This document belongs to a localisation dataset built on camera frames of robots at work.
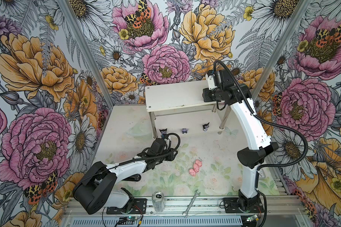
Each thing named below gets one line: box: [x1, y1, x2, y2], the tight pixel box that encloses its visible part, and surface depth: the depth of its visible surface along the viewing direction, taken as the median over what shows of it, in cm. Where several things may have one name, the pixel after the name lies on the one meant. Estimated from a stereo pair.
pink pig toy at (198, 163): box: [193, 158, 203, 173], surface depth 89 cm
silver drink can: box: [151, 190, 166, 213], surface depth 66 cm
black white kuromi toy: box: [159, 128, 168, 139], surface depth 93 cm
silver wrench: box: [182, 189, 201, 219], surface depth 77 cm
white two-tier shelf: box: [144, 79, 231, 140], surface depth 85 cm
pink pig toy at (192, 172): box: [188, 168, 197, 177], surface depth 86 cm
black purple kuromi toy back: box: [202, 122, 210, 132], surface depth 96 cm
